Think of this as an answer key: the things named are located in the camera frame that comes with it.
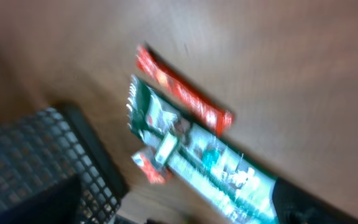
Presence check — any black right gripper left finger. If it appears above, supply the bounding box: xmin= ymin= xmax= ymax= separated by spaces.
xmin=0 ymin=177 xmax=81 ymax=224

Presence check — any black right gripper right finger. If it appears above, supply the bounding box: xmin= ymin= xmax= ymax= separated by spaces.
xmin=272 ymin=178 xmax=358 ymax=224

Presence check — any green white wipes packet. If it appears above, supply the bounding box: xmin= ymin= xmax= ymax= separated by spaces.
xmin=126 ymin=75 xmax=278 ymax=223

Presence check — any red tissue pack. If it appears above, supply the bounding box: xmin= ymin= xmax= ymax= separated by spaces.
xmin=132 ymin=146 xmax=171 ymax=184

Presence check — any red coffee stick sachet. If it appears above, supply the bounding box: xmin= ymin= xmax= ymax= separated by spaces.
xmin=136 ymin=44 xmax=235 ymax=136

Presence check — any small black white box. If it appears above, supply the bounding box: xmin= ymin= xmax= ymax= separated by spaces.
xmin=155 ymin=132 xmax=178 ymax=165

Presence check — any grey plastic laundry basket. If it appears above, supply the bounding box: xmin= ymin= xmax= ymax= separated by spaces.
xmin=0 ymin=103 xmax=128 ymax=223

